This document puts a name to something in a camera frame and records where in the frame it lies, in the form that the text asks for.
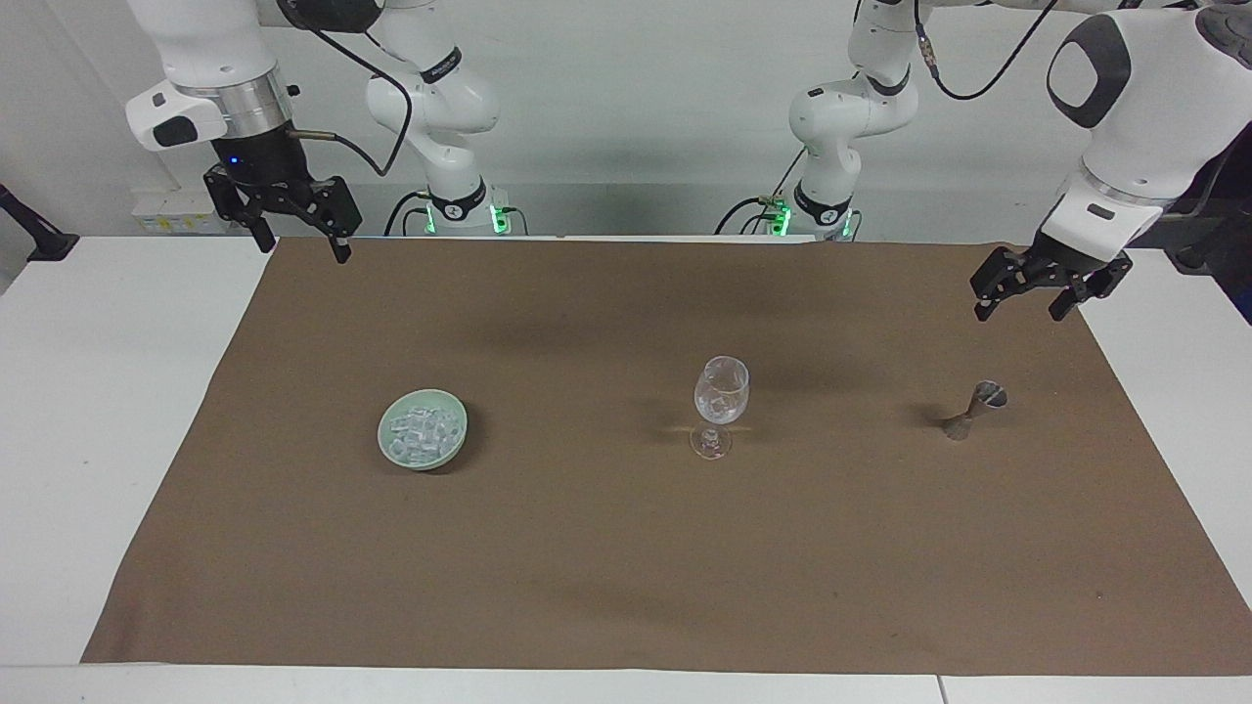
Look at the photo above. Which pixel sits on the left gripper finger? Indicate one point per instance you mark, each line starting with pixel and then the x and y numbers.
pixel 1091 291
pixel 1003 279

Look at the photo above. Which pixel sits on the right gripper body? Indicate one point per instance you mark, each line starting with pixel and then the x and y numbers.
pixel 262 161

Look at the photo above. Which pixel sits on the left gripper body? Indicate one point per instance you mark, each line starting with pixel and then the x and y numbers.
pixel 1076 259

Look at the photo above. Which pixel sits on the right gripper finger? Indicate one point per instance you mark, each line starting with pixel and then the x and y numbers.
pixel 337 205
pixel 240 200

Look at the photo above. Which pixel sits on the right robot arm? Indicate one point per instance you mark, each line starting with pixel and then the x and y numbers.
pixel 430 98

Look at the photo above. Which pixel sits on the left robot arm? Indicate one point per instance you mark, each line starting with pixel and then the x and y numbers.
pixel 1159 98

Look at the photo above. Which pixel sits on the clear ice cubes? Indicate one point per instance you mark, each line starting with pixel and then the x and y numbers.
pixel 423 432

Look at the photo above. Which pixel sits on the clear wine glass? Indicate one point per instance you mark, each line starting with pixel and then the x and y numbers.
pixel 721 391

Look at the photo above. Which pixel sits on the metal jigger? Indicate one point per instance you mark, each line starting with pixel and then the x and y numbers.
pixel 971 412

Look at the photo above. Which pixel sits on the pale green bowl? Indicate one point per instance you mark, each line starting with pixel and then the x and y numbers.
pixel 423 463

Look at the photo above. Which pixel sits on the white wall socket box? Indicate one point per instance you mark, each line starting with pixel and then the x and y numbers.
pixel 176 210

